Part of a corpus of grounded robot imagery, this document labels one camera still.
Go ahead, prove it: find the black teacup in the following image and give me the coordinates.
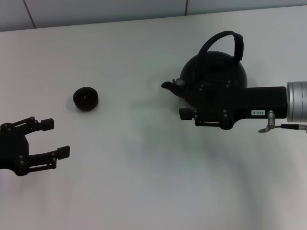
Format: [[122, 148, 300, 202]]
[[72, 86, 100, 111]]

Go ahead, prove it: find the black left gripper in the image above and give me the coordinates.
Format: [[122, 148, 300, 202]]
[[0, 116, 71, 177]]

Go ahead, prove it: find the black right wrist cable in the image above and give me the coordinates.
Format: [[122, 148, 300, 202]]
[[258, 110, 307, 133]]

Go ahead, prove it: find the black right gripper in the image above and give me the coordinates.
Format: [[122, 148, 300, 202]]
[[179, 80, 289, 130]]

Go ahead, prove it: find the black round teapot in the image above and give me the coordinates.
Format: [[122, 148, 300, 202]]
[[161, 30, 249, 109]]

